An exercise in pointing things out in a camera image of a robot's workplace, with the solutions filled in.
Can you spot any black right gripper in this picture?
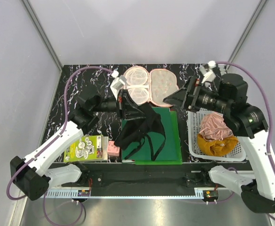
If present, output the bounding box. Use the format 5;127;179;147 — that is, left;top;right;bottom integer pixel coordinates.
162;75;229;113

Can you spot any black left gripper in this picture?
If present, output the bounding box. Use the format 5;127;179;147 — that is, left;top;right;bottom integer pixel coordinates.
92;88;148;121

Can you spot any black bra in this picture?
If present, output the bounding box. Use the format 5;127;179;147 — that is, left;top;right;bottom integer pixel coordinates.
114;103;166;161

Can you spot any pink floral mesh laundry bag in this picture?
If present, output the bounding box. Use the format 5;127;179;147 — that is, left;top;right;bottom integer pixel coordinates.
124;66;179;107

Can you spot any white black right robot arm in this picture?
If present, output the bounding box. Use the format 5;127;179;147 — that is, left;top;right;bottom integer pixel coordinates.
163;73;275;214

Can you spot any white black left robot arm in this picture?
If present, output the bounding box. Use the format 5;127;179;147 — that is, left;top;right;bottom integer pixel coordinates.
6;89;145;201

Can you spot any white perforated plastic basket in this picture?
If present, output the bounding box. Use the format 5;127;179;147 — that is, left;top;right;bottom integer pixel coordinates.
188;110;246;162

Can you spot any small pink box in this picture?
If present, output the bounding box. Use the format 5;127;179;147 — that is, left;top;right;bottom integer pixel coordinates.
107;141;120;157

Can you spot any pink lace garment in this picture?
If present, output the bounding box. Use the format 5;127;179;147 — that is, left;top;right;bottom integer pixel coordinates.
199;112;233;141

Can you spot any lime green illustrated book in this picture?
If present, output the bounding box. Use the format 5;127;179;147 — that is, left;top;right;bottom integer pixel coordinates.
63;135;109;162

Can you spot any mustard yellow garment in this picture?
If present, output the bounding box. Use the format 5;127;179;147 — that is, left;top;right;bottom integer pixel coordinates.
197;134;238;157

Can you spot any light green folder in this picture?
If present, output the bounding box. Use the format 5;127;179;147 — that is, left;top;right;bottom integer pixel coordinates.
134;111;182;165

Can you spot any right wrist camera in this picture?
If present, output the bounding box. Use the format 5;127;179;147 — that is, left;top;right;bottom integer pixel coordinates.
199;61;217;88

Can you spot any dark green ring binder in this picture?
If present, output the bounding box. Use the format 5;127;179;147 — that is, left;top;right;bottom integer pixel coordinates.
121;107;177;163

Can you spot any aluminium rail crossbar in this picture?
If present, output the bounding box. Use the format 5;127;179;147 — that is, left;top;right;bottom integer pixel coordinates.
18;170;275;190

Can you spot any white slotted cable duct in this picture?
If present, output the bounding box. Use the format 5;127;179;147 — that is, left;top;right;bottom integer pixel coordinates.
46;187;204;199

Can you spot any right aluminium frame post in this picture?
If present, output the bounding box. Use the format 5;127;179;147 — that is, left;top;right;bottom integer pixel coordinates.
228;0;268;63

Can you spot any aluminium frame post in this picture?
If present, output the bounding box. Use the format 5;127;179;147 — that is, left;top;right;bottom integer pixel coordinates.
228;0;268;63
20;0;63;72

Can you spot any left aluminium frame post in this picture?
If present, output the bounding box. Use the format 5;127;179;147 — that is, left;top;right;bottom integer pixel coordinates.
20;0;63;72

